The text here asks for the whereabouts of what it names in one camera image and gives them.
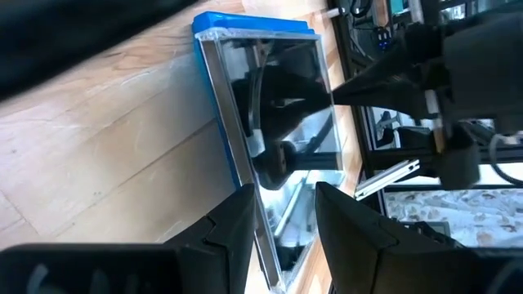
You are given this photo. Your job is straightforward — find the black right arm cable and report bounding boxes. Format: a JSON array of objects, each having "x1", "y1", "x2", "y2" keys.
[{"x1": 488, "y1": 132, "x2": 523, "y2": 187}]

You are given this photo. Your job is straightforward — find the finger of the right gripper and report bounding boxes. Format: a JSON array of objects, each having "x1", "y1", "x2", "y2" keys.
[
  {"x1": 333, "y1": 44, "x2": 430, "y2": 119},
  {"x1": 435, "y1": 122, "x2": 481, "y2": 191}
]

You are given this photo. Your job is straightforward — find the black device blue lights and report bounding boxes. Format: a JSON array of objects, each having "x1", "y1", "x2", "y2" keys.
[{"x1": 373, "y1": 24, "x2": 394, "y2": 52}]

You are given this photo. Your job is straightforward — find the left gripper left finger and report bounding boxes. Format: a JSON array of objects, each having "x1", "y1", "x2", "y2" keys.
[{"x1": 0, "y1": 183, "x2": 257, "y2": 294}]

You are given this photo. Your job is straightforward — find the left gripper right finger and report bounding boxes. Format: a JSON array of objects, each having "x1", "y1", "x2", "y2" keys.
[{"x1": 315, "y1": 182, "x2": 523, "y2": 294}]

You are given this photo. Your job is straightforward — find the silver aluminium bar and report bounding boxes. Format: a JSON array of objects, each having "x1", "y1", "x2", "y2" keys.
[{"x1": 354, "y1": 158, "x2": 421, "y2": 201}]

